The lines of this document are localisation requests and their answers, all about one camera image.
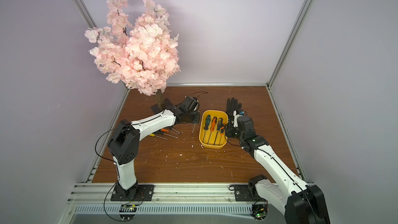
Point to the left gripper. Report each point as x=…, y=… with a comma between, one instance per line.
x=197, y=117

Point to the large green black screwdriver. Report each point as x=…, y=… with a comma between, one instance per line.
x=206, y=126

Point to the small orange screwdriver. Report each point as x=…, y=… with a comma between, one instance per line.
x=222, y=132

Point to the yellow black striped screwdriver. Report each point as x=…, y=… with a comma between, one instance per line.
x=219, y=125

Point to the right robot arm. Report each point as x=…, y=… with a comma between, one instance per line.
x=299, y=201

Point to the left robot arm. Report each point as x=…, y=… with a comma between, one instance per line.
x=125, y=141

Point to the yellow plastic storage box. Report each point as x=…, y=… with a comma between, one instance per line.
x=218, y=114

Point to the black work glove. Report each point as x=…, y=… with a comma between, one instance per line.
x=232, y=106

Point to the pink artificial blossom tree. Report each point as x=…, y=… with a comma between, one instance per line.
x=142, y=55

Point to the right controller board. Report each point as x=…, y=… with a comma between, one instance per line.
x=259, y=211

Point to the controller board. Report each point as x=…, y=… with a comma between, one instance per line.
x=259, y=211
x=127, y=212

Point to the left controller board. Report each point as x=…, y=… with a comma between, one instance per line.
x=127, y=212

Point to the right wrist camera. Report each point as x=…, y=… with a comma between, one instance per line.
x=236, y=114

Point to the slim yellow handle screwdriver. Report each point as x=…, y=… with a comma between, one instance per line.
x=156, y=136

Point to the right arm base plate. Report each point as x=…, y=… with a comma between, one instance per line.
x=242, y=193

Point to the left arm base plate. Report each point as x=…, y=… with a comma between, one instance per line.
x=138, y=192

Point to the aluminium front rail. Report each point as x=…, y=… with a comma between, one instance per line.
x=96, y=193

